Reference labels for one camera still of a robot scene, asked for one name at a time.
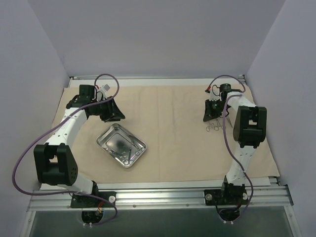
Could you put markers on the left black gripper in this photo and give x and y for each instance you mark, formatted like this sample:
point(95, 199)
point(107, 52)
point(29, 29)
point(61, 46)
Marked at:
point(108, 109)

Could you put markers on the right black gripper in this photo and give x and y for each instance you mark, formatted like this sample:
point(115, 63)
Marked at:
point(213, 108)

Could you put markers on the surgical forceps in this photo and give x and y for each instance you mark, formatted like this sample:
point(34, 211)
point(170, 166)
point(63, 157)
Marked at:
point(214, 125)

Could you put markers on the steel instrument tray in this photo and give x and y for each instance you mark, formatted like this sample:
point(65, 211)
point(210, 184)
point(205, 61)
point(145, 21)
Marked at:
point(117, 138)

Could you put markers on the surgical scissors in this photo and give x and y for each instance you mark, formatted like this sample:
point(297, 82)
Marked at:
point(121, 156)

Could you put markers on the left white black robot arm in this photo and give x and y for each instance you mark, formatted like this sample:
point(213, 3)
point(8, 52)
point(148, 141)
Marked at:
point(55, 162)

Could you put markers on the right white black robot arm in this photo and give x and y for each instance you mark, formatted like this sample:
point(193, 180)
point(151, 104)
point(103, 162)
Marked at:
point(249, 129)

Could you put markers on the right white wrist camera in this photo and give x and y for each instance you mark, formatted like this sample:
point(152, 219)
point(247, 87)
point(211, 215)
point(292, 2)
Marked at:
point(213, 93)

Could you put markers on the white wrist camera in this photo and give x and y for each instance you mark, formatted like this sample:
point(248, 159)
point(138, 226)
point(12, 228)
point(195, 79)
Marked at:
point(101, 93)
point(213, 93)

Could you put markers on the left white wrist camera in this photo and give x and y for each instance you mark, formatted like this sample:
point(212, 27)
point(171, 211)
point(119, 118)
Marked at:
point(101, 93)

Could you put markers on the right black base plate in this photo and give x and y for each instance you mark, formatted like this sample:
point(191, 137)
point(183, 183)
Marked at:
point(219, 197)

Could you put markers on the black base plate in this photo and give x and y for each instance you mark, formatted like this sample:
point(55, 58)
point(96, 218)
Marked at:
point(219, 197)
point(79, 201)

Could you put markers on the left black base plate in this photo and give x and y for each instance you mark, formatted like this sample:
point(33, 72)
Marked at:
point(79, 201)

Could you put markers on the aluminium right side rail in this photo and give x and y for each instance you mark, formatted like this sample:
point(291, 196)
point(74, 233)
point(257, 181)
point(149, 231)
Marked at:
point(263, 170)

